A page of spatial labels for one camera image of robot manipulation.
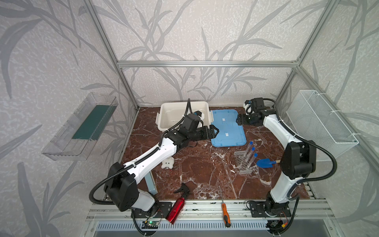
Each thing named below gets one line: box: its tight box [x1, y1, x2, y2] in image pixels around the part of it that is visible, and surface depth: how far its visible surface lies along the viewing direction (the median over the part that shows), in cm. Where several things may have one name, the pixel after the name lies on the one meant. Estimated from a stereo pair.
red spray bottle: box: [165, 182, 190, 225], surface depth 75 cm
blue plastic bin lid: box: [210, 109, 248, 148], surface depth 104 cm
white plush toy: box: [160, 155, 175, 170], surface depth 88 cm
